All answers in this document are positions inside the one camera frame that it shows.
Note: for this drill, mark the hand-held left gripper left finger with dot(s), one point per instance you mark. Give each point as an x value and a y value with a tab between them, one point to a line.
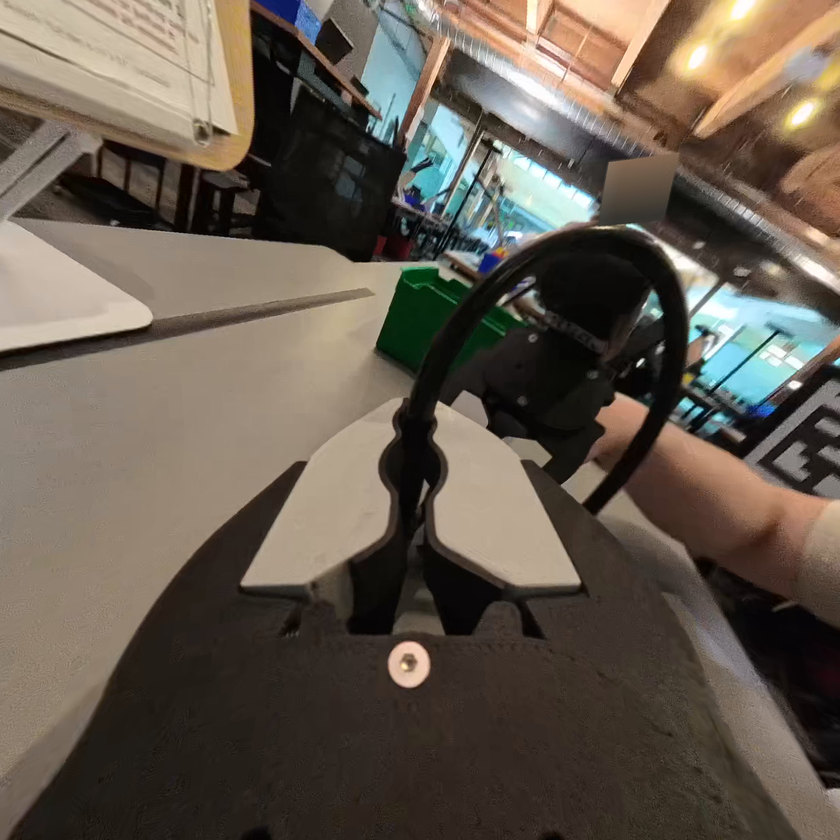
321	518

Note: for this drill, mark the person's right forearm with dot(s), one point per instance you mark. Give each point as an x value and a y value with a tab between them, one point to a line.
722	499

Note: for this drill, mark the black mesh cabinet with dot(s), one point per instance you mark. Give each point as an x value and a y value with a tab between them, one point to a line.
328	184

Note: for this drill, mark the blue storage box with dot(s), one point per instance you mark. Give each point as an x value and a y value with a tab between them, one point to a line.
307	19

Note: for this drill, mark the round ceiling light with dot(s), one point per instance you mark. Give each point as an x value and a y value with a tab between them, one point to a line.
804	113
697	58

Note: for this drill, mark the white document holder stand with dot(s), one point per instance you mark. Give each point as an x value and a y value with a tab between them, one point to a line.
131	59

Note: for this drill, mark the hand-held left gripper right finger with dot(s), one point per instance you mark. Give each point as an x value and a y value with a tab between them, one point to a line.
499	525

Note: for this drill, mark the black white tag board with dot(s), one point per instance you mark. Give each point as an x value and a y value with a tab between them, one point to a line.
807	453

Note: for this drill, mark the green plastic bin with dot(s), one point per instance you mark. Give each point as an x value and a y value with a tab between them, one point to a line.
420	321

